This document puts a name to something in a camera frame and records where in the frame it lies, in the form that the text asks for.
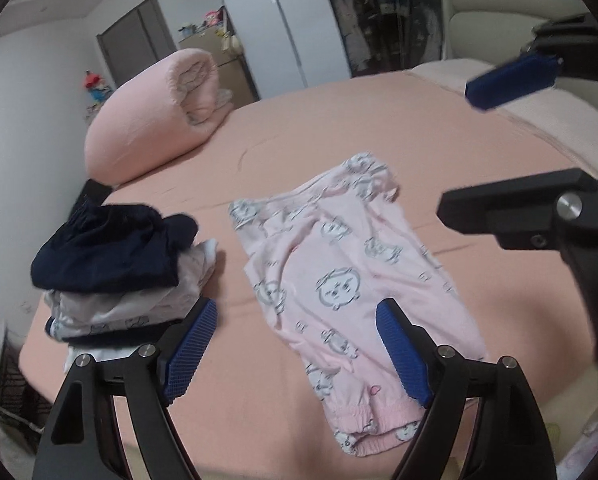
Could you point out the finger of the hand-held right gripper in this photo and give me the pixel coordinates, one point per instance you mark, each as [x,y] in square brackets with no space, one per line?
[529,210]
[514,82]

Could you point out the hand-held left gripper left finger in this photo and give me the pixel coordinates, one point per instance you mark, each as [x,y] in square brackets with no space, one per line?
[191,350]

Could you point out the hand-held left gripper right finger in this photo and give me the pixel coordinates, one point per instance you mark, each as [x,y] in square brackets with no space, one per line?
[401,355]

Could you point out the pink printed pajama pants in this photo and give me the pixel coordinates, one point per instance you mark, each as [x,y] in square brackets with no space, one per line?
[339,260]

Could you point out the grey padded headboard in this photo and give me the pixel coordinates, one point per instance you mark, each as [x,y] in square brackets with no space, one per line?
[484,25]

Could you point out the flat textured pillow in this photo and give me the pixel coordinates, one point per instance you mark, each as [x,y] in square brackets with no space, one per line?
[569,125]
[449,72]

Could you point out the pale white garment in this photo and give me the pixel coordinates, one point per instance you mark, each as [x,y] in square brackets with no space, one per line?
[179,280]

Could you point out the white garment with navy trim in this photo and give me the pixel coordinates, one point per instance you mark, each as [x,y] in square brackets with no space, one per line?
[104,332]

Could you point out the dark glass wardrobe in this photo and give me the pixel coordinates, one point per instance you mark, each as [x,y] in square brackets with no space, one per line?
[379,20]

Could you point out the black bag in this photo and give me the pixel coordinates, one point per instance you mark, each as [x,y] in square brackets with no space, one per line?
[89,200]

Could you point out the bed with pink sheet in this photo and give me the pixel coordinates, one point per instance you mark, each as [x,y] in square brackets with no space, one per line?
[329,125]

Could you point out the rolled pink blanket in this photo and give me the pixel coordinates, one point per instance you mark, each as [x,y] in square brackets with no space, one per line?
[144,120]

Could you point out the white wardrobe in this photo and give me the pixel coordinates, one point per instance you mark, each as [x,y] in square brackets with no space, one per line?
[279,30]

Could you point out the white rack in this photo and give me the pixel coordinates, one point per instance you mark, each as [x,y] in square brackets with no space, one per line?
[96,114]

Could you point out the beige cabinet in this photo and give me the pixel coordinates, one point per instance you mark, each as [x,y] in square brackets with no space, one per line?
[229,75]

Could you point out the red-haired doll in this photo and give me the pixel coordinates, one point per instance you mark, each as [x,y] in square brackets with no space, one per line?
[96,87]

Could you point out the cream hanging bag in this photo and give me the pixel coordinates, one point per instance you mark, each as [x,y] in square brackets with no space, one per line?
[232,45]

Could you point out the pink doll plush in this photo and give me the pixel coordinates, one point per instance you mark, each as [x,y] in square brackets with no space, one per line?
[214,20]

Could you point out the grey door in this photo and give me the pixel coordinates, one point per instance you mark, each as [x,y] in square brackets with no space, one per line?
[134,35]

